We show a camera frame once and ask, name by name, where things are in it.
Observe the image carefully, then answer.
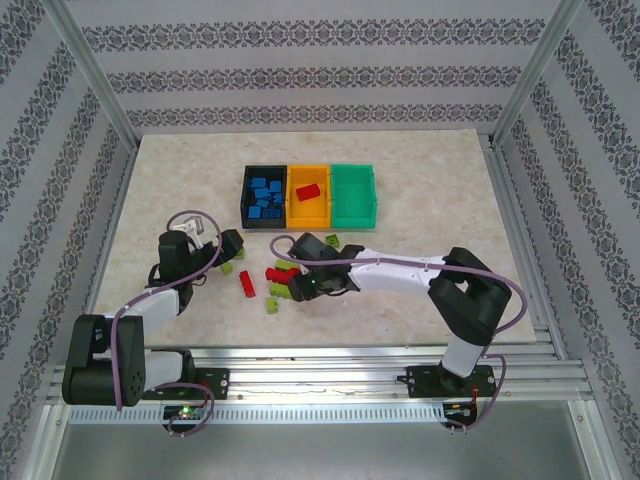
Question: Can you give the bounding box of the black plastic bin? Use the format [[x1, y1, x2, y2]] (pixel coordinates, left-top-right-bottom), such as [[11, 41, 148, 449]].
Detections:
[[240, 165, 290, 231]]

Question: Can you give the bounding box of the yellow plastic bin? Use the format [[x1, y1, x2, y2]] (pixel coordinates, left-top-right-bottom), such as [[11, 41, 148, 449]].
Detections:
[[285, 164, 334, 230]]

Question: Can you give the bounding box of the green plastic bin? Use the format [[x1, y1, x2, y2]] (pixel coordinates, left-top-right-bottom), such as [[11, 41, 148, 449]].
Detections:
[[329, 163, 377, 230]]

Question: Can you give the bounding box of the grey metal base panel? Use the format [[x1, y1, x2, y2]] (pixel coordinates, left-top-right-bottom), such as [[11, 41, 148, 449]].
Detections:
[[29, 399, 619, 480]]

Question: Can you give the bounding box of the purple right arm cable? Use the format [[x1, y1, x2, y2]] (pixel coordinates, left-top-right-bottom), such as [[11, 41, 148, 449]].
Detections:
[[269, 234, 531, 436]]

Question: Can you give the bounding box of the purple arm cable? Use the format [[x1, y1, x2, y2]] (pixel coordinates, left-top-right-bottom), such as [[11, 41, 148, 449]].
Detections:
[[269, 234, 531, 436], [110, 210, 224, 439]]

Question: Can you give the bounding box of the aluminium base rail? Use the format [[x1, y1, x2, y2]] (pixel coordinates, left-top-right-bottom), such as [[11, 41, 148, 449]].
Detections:
[[49, 344, 591, 404]]

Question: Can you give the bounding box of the aluminium side rail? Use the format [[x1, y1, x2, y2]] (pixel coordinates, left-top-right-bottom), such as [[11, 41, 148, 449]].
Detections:
[[69, 144, 139, 366], [482, 134, 567, 361]]

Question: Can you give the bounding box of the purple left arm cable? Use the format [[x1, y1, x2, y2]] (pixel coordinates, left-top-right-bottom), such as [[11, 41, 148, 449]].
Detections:
[[110, 210, 224, 439]]

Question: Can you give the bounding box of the slotted grey cable duct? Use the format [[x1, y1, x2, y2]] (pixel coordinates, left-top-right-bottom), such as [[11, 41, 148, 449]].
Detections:
[[67, 403, 446, 425]]

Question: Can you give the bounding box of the aluminium frame post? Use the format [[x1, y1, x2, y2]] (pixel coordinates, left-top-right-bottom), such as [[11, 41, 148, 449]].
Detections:
[[492, 0, 584, 146], [42, 0, 140, 150]]

